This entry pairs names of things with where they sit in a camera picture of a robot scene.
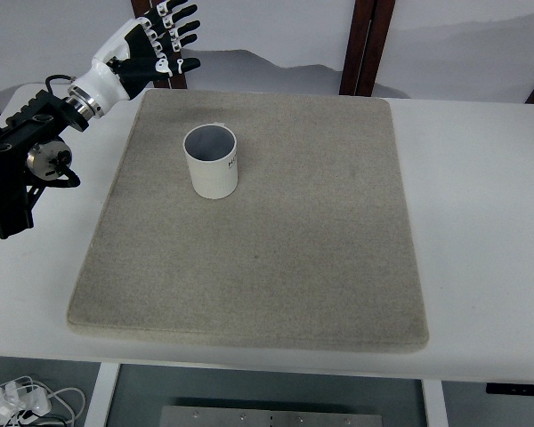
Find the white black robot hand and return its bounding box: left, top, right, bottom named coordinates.
left=73, top=0, right=202, bottom=106

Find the black table control panel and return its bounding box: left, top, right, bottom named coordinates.
left=486, top=382, right=534, bottom=395

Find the white table leg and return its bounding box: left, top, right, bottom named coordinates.
left=420, top=378, right=449, bottom=427
left=85, top=362, right=121, bottom=427

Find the white ribbed cup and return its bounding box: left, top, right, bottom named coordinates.
left=182, top=122, right=240, bottom=200

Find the white power adapter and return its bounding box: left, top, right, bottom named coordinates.
left=0, top=380, right=53, bottom=420

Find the grey beige felt mat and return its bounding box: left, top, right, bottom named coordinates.
left=66, top=88, right=430, bottom=354

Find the white cable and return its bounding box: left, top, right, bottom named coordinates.
left=0, top=375, right=87, bottom=427

